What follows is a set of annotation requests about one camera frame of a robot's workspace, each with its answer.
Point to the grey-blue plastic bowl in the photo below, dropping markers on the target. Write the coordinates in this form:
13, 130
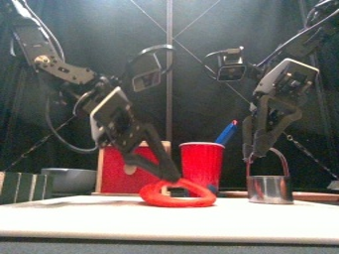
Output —
71, 180

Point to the blue plastic tool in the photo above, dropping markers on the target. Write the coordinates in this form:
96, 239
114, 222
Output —
226, 134

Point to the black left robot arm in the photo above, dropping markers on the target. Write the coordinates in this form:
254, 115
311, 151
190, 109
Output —
31, 39

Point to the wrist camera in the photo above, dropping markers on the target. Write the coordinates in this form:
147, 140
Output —
146, 76
231, 71

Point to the green striped block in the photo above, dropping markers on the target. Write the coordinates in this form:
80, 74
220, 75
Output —
24, 187

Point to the wooden drawer box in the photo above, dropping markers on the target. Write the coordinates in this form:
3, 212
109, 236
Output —
112, 175

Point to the red plastic cup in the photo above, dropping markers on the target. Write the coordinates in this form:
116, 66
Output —
200, 165

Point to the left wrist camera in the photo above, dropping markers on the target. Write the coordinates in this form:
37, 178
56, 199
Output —
146, 76

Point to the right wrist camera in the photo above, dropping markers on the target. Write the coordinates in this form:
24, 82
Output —
231, 71

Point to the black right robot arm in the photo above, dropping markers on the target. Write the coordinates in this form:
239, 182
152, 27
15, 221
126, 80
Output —
304, 36

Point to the vertical metal frame pole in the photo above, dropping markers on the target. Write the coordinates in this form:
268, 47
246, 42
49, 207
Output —
170, 99

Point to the white cutting board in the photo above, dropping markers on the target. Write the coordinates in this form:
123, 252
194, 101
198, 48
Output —
132, 221

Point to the round metal dough cutter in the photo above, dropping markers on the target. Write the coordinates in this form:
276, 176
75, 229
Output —
268, 190

